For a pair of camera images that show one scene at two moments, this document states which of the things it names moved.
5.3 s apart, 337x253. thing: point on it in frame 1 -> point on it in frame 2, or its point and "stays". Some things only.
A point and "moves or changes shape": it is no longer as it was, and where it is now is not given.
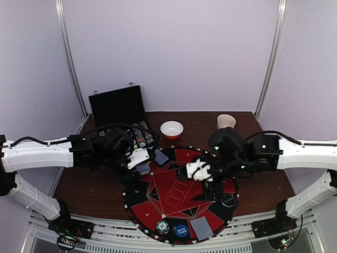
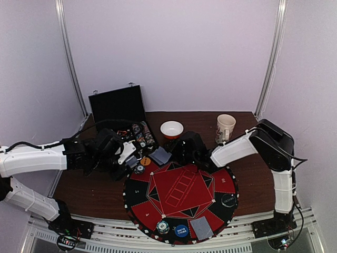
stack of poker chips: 162,227 stays
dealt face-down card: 202,228 stays
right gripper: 209,186 -> 178,147
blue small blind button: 181,231 stays
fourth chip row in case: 148,136 stays
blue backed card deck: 143,168 moves or changes shape
